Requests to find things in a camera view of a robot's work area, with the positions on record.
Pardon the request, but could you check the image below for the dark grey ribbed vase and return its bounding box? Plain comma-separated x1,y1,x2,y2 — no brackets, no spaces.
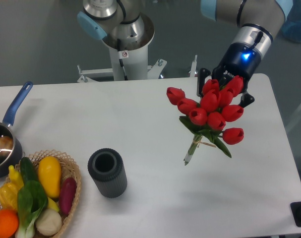
88,148,127,198

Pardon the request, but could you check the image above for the blue water bottle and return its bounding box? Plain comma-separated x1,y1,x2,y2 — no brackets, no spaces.
281,0,301,43

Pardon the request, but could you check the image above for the yellow bell pepper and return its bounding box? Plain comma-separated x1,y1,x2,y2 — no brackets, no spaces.
0,182,18,211

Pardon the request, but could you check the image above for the dark green cucumber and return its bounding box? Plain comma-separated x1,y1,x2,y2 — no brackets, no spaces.
20,157,39,184

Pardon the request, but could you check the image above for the red tulip bouquet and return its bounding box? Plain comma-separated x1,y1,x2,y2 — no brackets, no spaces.
166,75,244,165

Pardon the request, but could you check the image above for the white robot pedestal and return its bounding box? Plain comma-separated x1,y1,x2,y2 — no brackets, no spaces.
77,19,198,83

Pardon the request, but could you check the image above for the beige onion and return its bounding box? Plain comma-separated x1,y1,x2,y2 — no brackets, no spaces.
36,209,62,236

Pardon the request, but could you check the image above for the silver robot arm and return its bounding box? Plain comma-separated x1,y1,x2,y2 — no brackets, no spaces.
77,0,293,107

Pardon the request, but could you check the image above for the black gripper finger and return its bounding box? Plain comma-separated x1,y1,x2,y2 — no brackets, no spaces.
238,91,254,108
196,68,211,97

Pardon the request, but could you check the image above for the purple eggplant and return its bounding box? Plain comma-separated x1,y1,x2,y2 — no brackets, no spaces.
59,177,77,215

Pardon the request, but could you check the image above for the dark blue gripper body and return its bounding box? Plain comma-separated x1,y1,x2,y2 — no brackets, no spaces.
212,43,261,87

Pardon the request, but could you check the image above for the yellow squash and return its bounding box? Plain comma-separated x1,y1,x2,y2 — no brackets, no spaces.
38,156,61,199

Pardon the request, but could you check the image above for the woven wicker basket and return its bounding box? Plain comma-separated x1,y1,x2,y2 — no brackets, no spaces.
0,150,81,238

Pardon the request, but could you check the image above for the green bok choy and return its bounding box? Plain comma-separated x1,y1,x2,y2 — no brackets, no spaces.
15,180,49,238

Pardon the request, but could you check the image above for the blue handled saucepan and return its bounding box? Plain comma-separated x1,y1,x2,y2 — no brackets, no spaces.
0,81,33,178

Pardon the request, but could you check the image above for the bread roll in pan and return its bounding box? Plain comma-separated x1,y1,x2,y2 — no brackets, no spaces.
0,136,13,157

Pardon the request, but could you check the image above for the orange fruit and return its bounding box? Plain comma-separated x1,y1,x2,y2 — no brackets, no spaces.
0,209,19,238

